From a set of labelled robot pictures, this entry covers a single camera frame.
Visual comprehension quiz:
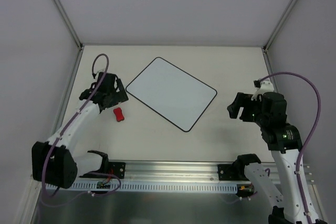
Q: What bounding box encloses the red whiteboard eraser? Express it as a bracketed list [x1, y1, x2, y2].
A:
[113, 108, 124, 122]

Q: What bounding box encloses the white whiteboard black frame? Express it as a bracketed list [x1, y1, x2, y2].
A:
[126, 57, 217, 132]

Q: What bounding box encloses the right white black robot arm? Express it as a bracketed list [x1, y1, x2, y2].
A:
[227, 92, 324, 223]

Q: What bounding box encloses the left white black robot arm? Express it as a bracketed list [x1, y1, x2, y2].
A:
[31, 74, 129, 189]

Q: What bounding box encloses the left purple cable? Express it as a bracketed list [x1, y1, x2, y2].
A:
[39, 54, 122, 208]

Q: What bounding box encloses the purple cable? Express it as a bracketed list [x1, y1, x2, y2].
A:
[39, 54, 122, 208]
[236, 71, 321, 224]

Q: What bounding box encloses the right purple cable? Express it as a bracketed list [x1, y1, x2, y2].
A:
[236, 71, 321, 224]

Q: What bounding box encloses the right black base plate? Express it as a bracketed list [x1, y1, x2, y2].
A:
[217, 164, 248, 181]

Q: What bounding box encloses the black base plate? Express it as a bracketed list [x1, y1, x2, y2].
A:
[108, 161, 126, 179]
[217, 164, 248, 181]

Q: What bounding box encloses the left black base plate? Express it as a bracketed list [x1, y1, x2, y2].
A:
[108, 161, 126, 179]

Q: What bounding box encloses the aluminium mounting rail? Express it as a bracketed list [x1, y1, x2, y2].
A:
[76, 159, 315, 183]

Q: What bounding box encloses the left aluminium frame post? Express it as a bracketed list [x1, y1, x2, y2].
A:
[52, 0, 83, 49]

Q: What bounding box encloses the aluminium frame post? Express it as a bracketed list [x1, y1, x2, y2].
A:
[263, 0, 299, 52]
[52, 0, 83, 49]

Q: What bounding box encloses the white slotted cable duct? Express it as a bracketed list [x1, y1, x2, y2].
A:
[70, 180, 238, 194]

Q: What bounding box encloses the right aluminium frame post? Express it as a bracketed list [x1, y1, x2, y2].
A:
[263, 0, 299, 52]

